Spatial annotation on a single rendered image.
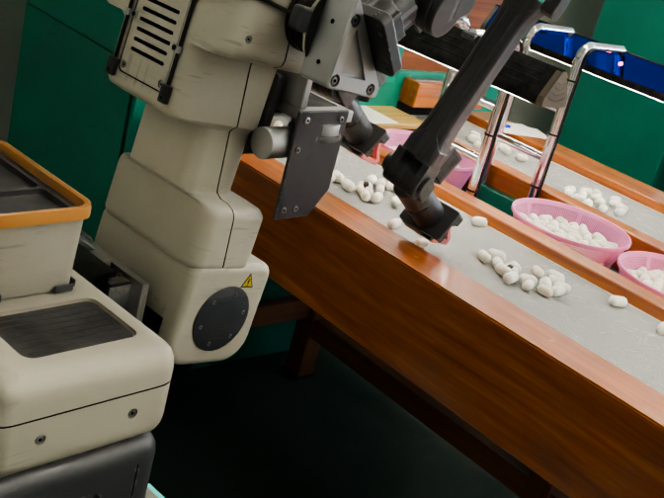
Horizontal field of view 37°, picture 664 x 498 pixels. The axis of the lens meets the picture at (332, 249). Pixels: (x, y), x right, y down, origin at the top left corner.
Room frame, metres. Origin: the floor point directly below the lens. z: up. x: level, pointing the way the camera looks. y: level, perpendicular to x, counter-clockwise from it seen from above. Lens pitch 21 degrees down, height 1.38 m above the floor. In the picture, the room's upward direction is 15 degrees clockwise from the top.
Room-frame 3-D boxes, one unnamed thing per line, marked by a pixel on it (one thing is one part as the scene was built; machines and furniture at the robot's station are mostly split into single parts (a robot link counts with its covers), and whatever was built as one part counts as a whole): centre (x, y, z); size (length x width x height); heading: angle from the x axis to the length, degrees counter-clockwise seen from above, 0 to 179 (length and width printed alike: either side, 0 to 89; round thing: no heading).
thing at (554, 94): (2.07, -0.10, 1.08); 0.62 x 0.08 x 0.07; 48
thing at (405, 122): (2.54, 0.00, 0.77); 0.33 x 0.15 x 0.01; 138
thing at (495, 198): (2.42, -0.43, 0.90); 0.20 x 0.19 x 0.45; 48
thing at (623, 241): (2.10, -0.49, 0.72); 0.27 x 0.27 x 0.10
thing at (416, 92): (2.83, -0.19, 0.83); 0.30 x 0.06 x 0.07; 138
